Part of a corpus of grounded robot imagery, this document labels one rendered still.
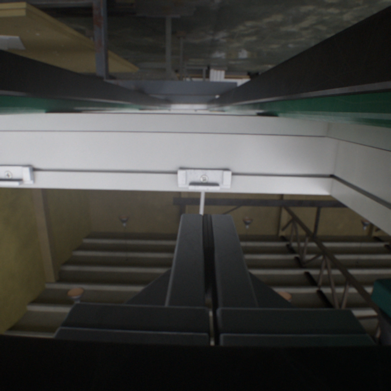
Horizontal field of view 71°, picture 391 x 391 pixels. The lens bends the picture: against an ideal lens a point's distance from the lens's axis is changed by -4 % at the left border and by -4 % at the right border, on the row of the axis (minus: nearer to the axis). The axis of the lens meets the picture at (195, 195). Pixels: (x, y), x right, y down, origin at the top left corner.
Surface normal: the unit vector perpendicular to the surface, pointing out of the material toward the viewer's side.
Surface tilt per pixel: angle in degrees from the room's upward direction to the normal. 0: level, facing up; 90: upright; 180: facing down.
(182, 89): 90
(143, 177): 90
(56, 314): 180
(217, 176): 90
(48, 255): 90
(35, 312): 180
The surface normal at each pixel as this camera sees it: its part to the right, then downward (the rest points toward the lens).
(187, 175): -0.02, 0.29
